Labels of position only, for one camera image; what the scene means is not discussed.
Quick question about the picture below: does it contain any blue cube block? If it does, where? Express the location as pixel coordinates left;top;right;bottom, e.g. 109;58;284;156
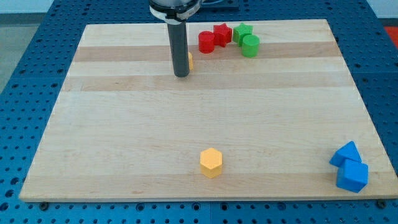
336;159;369;193

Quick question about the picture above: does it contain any blue triangle block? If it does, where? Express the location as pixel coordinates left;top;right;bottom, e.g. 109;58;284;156
329;141;362;167

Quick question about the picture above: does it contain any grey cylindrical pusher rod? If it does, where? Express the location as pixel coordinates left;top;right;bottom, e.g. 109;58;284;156
167;22;190;78

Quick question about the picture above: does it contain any red star block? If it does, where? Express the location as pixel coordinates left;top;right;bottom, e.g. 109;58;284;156
213;23;233;47

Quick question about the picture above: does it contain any wooden board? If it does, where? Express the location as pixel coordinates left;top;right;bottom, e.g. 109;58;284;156
19;19;397;202

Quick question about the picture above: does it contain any red cylinder block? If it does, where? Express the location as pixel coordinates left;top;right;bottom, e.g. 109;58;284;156
198;31;215;54

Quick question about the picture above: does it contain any green star block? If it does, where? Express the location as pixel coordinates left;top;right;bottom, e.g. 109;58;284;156
232;22;253;47

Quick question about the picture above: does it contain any green cylinder block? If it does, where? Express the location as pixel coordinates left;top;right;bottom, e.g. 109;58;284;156
241;34;260;58

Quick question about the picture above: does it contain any yellow heart block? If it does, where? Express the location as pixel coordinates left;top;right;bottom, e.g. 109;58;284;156
188;52;193;71

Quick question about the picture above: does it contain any yellow hexagon block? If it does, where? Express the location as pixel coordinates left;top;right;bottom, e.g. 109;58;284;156
200;148;223;179

